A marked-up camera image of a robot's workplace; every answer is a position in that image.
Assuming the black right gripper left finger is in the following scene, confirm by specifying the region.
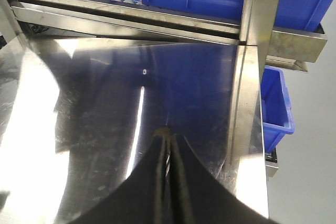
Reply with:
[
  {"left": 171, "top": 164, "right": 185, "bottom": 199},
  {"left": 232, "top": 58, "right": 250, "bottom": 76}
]
[{"left": 67, "top": 129, "right": 165, "bottom": 224}]

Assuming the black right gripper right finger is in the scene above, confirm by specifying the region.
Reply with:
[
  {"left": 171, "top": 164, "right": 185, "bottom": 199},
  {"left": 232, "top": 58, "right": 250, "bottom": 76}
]
[{"left": 170, "top": 133, "right": 286, "bottom": 224}]

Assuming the small blue bin below table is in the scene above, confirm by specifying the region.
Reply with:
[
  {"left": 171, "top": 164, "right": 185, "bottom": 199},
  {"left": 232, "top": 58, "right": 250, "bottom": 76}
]
[{"left": 260, "top": 66, "right": 295, "bottom": 153}]

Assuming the steel roller rack rail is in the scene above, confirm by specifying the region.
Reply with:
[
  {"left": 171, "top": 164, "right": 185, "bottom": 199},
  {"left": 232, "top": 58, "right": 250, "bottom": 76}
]
[{"left": 10, "top": 0, "right": 328, "bottom": 72}]

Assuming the right steel upright post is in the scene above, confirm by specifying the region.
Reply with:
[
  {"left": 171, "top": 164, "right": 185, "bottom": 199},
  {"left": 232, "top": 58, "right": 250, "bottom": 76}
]
[{"left": 239, "top": 0, "right": 279, "bottom": 46}]

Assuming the steel upright post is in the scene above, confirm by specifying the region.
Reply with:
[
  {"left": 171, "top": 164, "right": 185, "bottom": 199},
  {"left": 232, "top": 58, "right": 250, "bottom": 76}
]
[
  {"left": 239, "top": 0, "right": 279, "bottom": 46},
  {"left": 1, "top": 0, "right": 30, "bottom": 43}
]

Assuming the left steel upright post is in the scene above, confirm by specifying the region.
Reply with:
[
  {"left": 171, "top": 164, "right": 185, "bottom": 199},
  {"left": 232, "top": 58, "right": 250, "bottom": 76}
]
[{"left": 1, "top": 0, "right": 30, "bottom": 43}]

